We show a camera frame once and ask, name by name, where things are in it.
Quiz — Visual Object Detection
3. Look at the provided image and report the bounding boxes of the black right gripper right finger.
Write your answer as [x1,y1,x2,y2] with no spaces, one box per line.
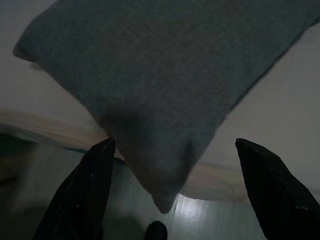
[235,138,320,240]

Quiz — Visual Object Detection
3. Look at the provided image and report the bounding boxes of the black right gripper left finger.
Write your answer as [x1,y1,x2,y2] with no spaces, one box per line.
[33,136,117,240]

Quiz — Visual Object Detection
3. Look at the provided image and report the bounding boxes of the grey-green woven fabric pillow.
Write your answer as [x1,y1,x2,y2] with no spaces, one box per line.
[12,0,320,215]

